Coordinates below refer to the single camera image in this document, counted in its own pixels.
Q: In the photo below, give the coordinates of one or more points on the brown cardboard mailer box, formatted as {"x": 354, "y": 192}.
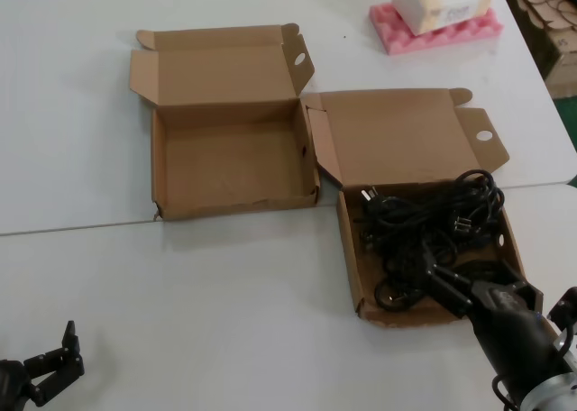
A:
{"x": 396, "y": 131}

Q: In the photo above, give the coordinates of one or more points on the pink foam pad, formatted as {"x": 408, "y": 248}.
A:
{"x": 401, "y": 37}

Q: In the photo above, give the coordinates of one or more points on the brown cardboard carton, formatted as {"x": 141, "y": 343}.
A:
{"x": 563, "y": 68}

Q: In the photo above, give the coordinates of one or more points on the stack of flat cardboard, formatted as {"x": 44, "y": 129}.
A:
{"x": 536, "y": 5}

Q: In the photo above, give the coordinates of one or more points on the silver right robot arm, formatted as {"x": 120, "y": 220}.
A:
{"x": 554, "y": 388}

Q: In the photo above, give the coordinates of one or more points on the white printed carton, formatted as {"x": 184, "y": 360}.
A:
{"x": 433, "y": 1}

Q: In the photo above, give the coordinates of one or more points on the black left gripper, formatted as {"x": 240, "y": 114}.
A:
{"x": 11, "y": 384}

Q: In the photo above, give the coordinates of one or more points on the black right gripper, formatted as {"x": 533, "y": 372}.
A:
{"x": 509, "y": 325}

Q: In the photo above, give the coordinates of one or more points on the cardboard box with torn corner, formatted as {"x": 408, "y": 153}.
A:
{"x": 234, "y": 167}

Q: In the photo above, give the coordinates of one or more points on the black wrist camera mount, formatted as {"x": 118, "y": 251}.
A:
{"x": 564, "y": 307}

